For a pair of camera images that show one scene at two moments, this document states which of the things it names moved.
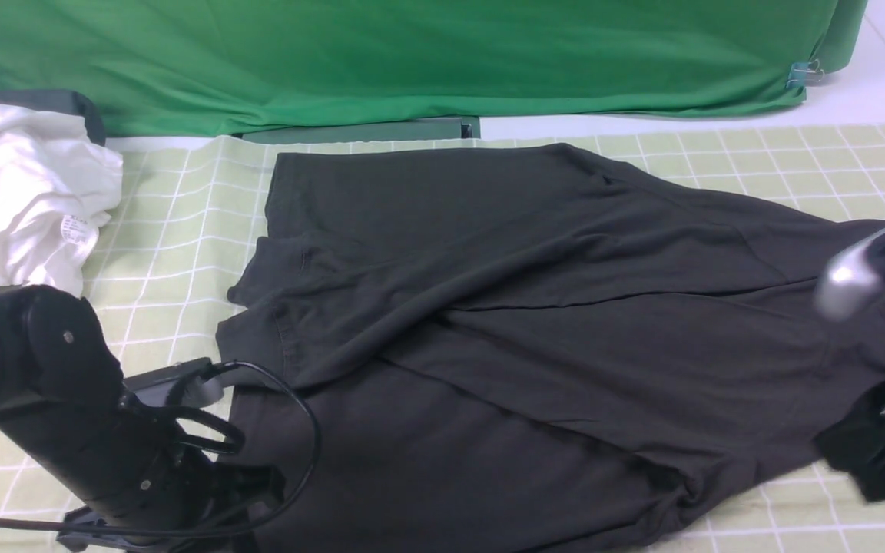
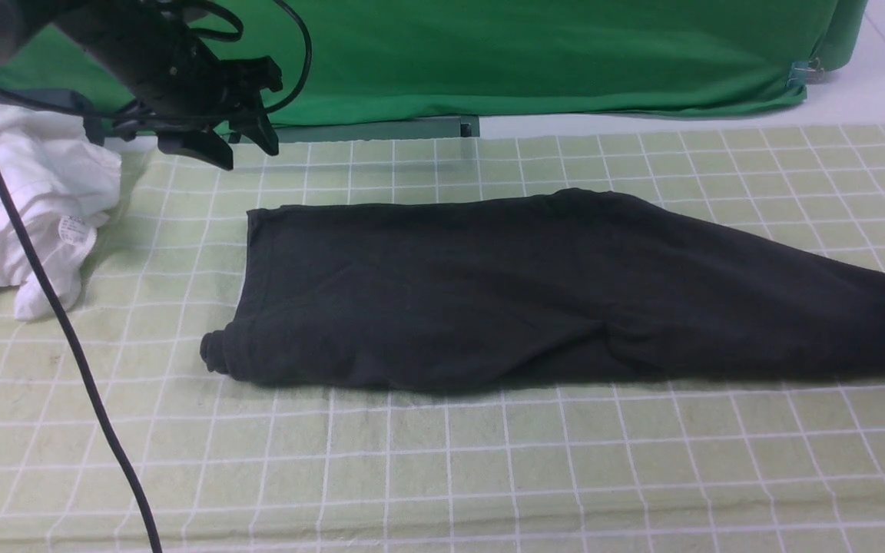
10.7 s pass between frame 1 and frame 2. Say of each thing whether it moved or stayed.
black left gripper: moved
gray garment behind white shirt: stayed
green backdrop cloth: stayed
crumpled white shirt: stayed
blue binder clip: stayed
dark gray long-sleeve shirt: moved
